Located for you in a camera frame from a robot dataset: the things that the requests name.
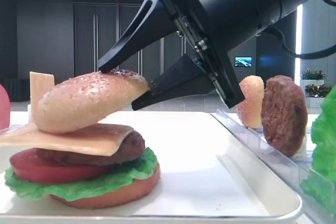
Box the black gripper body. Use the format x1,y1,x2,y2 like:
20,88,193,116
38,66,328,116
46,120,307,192
171,0,281,108

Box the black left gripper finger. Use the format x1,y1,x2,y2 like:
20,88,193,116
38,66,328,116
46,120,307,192
98,0,177,72

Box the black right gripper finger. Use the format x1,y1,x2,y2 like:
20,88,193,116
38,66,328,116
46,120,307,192
132,55,215,111

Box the bun half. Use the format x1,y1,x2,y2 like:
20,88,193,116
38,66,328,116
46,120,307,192
34,69,149,133
236,75,264,129

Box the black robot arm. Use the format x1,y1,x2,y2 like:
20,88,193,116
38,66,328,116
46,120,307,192
99,0,308,110

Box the brown meat patty in burger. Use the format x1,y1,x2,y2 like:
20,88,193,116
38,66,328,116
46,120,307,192
36,131,145,165

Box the green lettuce leaf in burger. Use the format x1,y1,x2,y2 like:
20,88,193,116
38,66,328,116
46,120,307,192
4,147,158,201

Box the orange cheese slice on burger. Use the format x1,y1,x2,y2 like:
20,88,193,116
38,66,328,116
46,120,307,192
0,123,138,156

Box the upright brown meat patty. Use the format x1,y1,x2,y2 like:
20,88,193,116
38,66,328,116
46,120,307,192
261,75,308,156

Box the upright orange cheese slice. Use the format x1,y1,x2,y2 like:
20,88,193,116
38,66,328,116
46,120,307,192
29,71,55,122

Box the upright green lettuce leaf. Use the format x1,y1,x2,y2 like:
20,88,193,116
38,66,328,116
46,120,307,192
301,88,335,213

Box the upright red tomato slice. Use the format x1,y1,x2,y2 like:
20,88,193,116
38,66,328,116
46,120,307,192
0,85,11,130

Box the red tomato slice in burger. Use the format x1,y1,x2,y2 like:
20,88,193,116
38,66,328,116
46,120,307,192
9,148,112,184

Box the upright bun half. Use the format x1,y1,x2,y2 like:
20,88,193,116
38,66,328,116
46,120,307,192
236,75,264,129

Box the white rectangular tray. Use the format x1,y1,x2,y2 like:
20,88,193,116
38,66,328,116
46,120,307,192
1,112,303,223

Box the bottom bun slice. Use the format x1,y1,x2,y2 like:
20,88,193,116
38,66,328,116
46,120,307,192
50,163,161,209

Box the potted plants in white planter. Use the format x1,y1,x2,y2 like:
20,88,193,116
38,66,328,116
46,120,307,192
300,68,332,108

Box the right clear acrylic rack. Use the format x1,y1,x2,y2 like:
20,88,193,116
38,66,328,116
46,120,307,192
214,109,335,223

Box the wall monitor screen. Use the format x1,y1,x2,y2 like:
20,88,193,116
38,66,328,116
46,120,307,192
235,57,252,68

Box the black cable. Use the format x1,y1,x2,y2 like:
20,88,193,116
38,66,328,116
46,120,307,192
267,0,336,61

